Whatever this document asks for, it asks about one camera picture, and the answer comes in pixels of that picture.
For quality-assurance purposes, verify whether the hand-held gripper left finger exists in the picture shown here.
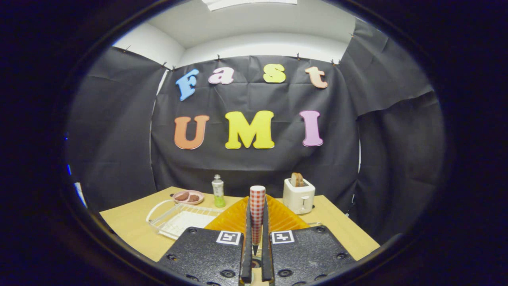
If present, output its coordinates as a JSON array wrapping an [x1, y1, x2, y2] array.
[[157, 197, 252, 286]]

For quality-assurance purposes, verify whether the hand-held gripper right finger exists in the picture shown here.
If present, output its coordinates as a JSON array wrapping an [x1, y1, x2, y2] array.
[[262, 195, 358, 286]]

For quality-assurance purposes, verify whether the white wire dish rack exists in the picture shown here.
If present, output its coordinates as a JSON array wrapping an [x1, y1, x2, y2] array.
[[146, 199, 225, 241]]

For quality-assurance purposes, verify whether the pink checkered handle spoon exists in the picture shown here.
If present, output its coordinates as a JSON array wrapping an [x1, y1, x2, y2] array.
[[249, 185, 266, 257]]

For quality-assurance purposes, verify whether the pink oval plate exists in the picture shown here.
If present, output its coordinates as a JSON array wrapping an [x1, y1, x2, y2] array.
[[172, 190, 205, 205]]

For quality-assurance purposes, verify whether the white toaster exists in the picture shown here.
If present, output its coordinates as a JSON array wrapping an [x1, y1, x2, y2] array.
[[283, 178, 316, 215]]

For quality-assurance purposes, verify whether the clear bottle green drink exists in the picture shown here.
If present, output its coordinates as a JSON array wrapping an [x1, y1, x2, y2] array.
[[212, 174, 226, 208]]

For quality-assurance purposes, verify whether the black backdrop cloth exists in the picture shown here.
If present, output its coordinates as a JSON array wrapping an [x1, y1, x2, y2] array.
[[65, 18, 447, 245]]

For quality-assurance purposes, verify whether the white ceiling light panel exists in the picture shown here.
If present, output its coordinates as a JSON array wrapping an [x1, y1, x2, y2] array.
[[202, 0, 298, 11]]

